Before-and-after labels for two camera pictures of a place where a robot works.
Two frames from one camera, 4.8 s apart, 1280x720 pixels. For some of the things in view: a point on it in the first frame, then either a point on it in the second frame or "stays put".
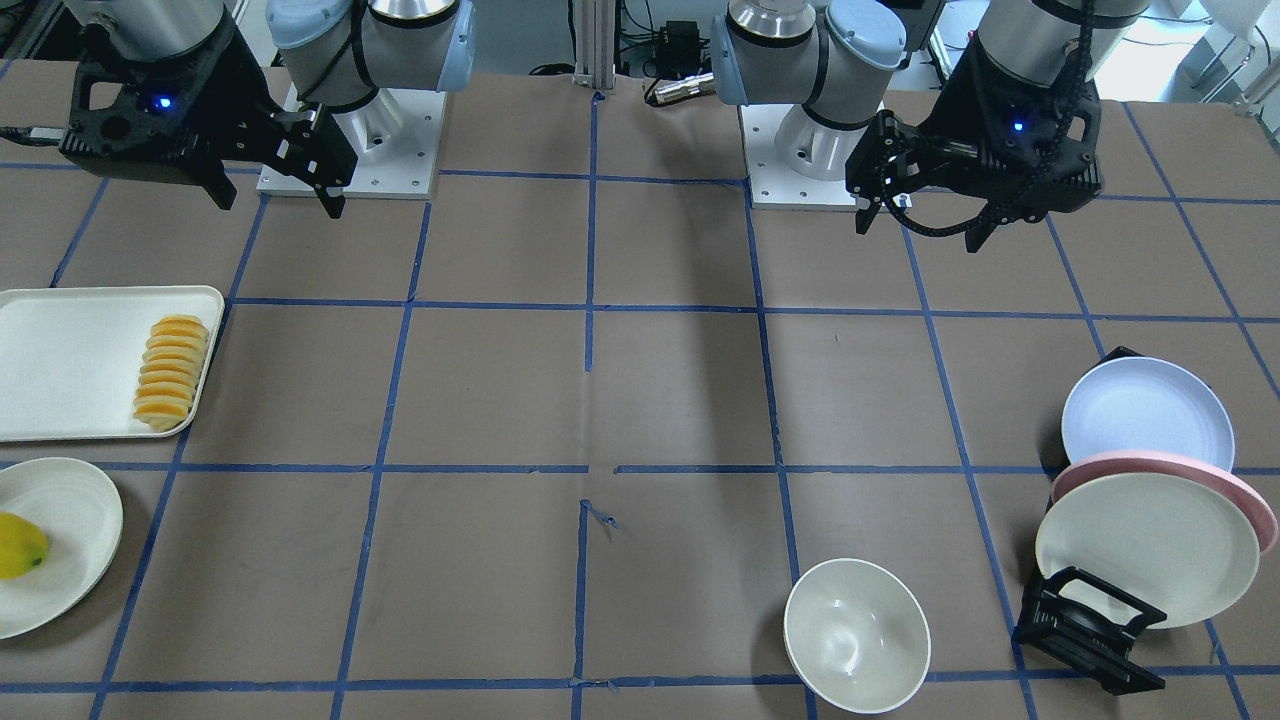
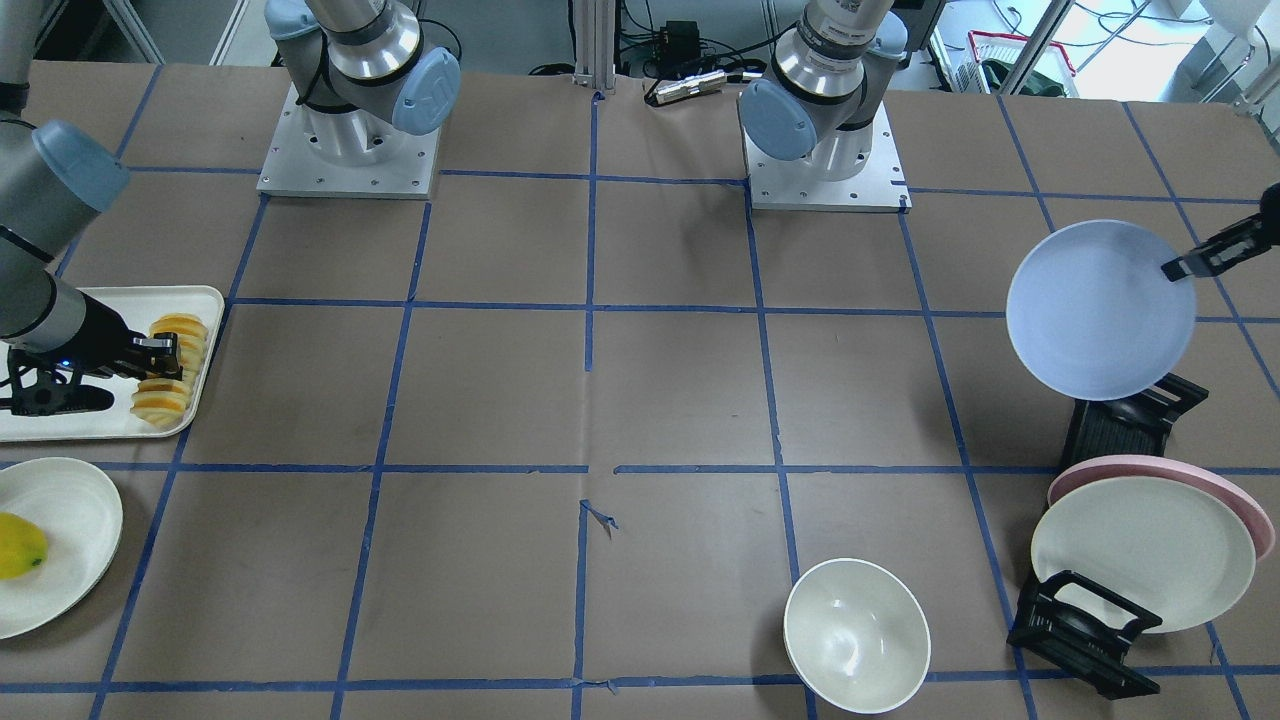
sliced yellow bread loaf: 168,372 stays put
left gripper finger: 865,217 to 1240,242
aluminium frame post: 595,43 stays put
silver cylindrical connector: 685,87 stays put
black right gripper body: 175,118 to 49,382
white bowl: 857,635 stays put
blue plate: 1146,405 to 1093,313
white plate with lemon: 81,512 stays put
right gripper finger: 333,205 to 164,343
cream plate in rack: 1177,544 stays put
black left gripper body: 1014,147 to 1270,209
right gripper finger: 212,176 to 176,374
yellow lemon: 23,547 stays put
